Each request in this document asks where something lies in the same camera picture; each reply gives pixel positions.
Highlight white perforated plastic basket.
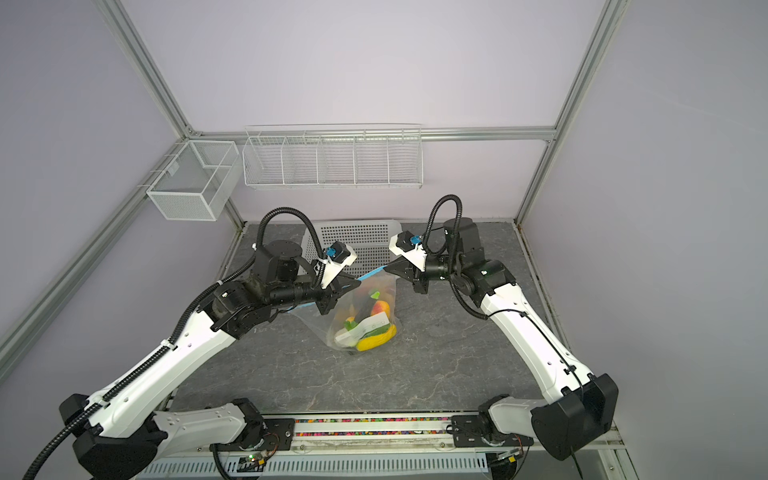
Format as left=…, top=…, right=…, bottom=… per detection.
left=315, top=220, right=402, bottom=278

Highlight clear zip bag blue zipper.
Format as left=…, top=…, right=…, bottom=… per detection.
left=291, top=267, right=401, bottom=354

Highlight yellow peach with red spot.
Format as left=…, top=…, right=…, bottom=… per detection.
left=371, top=300, right=391, bottom=319

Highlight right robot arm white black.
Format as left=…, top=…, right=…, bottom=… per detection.
left=384, top=194, right=619, bottom=460

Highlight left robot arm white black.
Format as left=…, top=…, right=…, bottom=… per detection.
left=24, top=207, right=360, bottom=479

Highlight white vent grille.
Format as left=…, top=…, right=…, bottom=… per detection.
left=137, top=452, right=490, bottom=479

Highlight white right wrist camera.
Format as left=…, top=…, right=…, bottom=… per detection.
left=389, top=230, right=427, bottom=272

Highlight white mesh wall box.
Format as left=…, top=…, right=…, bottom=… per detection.
left=147, top=140, right=243, bottom=221

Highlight white wire wall shelf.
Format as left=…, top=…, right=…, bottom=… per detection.
left=242, top=123, right=424, bottom=189

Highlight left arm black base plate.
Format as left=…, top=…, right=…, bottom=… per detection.
left=217, top=417, right=296, bottom=453

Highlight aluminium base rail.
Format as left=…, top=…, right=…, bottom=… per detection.
left=116, top=409, right=626, bottom=460

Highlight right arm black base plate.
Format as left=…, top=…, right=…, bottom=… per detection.
left=446, top=413, right=534, bottom=448

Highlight aluminium frame profiles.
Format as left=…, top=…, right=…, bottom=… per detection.
left=0, top=0, right=631, bottom=478

